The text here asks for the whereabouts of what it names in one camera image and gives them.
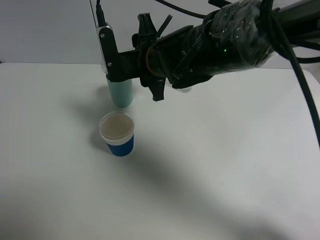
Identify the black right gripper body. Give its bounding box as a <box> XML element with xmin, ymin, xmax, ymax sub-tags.
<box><xmin>131</xmin><ymin>24</ymin><xmax>213</xmax><ymax>88</ymax></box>

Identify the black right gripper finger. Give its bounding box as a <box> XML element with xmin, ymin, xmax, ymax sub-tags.
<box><xmin>131</xmin><ymin>13</ymin><xmax>157</xmax><ymax>49</ymax></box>
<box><xmin>140</xmin><ymin>77</ymin><xmax>166</xmax><ymax>102</ymax></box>

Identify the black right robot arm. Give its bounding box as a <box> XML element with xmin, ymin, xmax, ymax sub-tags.
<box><xmin>132</xmin><ymin>0</ymin><xmax>320</xmax><ymax>101</ymax></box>

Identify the teal green plastic cup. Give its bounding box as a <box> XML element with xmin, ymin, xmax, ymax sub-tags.
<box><xmin>106</xmin><ymin>78</ymin><xmax>134</xmax><ymax>108</ymax></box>

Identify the blue sleeved paper cup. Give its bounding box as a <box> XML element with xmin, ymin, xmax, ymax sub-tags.
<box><xmin>99</xmin><ymin>111</ymin><xmax>135</xmax><ymax>157</ymax></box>

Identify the tall clear drinking glass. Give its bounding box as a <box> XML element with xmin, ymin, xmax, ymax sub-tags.
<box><xmin>172</xmin><ymin>86</ymin><xmax>192</xmax><ymax>94</ymax></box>

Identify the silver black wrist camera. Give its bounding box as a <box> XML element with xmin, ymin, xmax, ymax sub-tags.
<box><xmin>97</xmin><ymin>24</ymin><xmax>121</xmax><ymax>82</ymax></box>

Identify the black camera cable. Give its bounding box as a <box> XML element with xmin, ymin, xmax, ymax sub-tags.
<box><xmin>95</xmin><ymin>0</ymin><xmax>320</xmax><ymax>151</ymax></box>

